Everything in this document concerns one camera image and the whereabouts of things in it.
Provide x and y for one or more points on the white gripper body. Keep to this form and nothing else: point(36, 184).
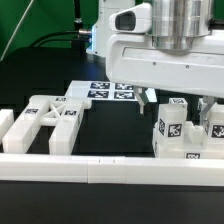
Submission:
point(172, 46)

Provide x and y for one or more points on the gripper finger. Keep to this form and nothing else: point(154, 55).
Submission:
point(142, 98)
point(205, 104)

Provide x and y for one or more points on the white chair seat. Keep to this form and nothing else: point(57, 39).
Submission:
point(192, 148)

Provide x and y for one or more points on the white chair back frame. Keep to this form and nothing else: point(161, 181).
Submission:
point(63, 113)

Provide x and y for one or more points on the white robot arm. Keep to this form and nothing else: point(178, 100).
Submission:
point(101, 31)

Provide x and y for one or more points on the grey diagonal rod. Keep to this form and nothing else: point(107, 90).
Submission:
point(15, 31)

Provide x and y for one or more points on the white U-shaped fence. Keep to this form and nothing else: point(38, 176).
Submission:
point(111, 170)

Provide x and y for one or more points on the black vertical post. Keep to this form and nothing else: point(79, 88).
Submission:
point(77, 22)

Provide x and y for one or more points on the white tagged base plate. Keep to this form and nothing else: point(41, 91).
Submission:
point(101, 90)

